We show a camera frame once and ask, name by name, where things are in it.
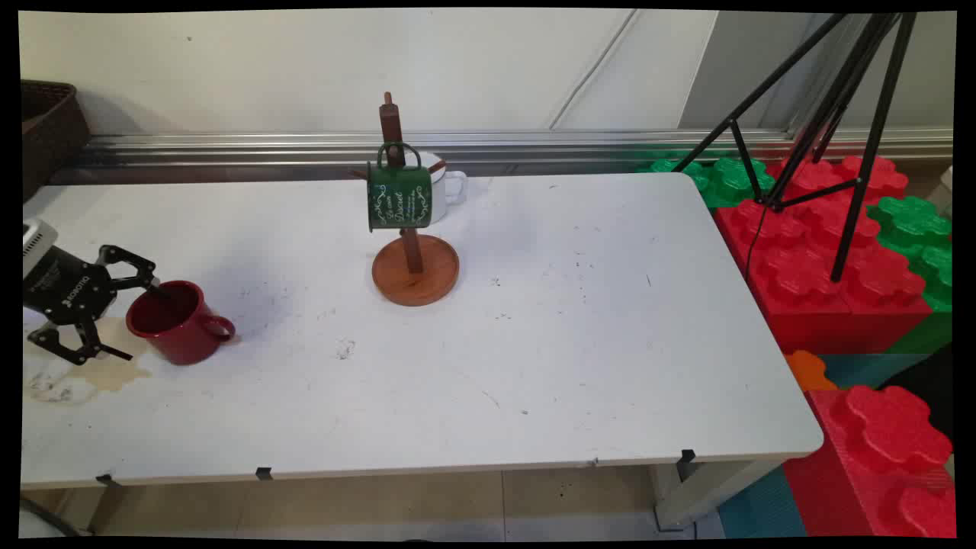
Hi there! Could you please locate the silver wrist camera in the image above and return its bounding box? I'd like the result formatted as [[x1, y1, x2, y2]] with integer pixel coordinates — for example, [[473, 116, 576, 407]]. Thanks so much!
[[23, 219, 59, 262]]

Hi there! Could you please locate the green enamel mug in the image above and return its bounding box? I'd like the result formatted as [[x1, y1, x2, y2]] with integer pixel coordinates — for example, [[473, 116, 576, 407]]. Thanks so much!
[[368, 142, 433, 233]]

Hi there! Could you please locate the teal foam block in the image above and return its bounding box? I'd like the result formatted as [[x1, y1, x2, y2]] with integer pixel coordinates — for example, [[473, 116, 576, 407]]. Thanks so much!
[[717, 464, 809, 538]]

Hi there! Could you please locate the thin black tripod cable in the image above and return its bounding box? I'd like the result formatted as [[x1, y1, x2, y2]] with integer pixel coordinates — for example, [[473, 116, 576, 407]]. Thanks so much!
[[743, 200, 765, 277]]

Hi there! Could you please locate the black tripod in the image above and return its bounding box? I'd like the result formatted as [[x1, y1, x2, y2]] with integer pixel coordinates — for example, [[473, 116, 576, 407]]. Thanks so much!
[[671, 11, 920, 283]]

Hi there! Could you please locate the large red foam block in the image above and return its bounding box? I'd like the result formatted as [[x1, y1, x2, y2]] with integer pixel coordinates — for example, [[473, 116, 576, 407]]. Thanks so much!
[[713, 155, 935, 355]]

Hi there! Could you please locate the brown wicker basket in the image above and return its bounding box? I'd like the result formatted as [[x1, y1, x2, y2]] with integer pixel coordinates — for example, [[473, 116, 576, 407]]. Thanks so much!
[[21, 80, 91, 201]]

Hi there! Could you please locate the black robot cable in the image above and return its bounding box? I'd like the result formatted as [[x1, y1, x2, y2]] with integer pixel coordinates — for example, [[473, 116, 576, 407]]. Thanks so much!
[[21, 496, 85, 538]]

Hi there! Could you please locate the red ceramic mug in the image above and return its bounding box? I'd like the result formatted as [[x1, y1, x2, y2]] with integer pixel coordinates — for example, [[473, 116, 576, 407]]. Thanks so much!
[[126, 280, 236, 366]]

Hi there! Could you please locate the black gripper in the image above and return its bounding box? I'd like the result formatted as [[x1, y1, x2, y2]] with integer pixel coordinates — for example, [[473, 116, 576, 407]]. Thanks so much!
[[23, 244, 170, 367]]

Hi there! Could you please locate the wooden mug stand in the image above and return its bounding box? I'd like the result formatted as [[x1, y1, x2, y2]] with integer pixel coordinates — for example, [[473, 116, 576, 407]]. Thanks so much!
[[349, 91, 461, 307]]

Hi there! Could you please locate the orange foam block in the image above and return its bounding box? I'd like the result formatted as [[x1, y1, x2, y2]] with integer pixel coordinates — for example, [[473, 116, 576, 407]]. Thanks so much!
[[784, 349, 838, 392]]

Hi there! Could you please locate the green foam block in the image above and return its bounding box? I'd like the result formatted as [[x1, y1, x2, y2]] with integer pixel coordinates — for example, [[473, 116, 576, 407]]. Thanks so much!
[[868, 195, 954, 355], [637, 155, 777, 208]]

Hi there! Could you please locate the white enamel mug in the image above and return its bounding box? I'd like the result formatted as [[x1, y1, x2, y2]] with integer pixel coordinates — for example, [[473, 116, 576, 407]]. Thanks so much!
[[418, 152, 467, 224]]

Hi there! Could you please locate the white metal table leg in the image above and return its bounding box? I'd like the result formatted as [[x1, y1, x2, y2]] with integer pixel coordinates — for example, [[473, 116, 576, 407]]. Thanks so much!
[[652, 457, 786, 532]]

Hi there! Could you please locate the aluminium wall rail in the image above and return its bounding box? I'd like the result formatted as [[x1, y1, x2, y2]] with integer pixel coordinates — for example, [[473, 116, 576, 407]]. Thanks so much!
[[50, 128, 954, 184]]

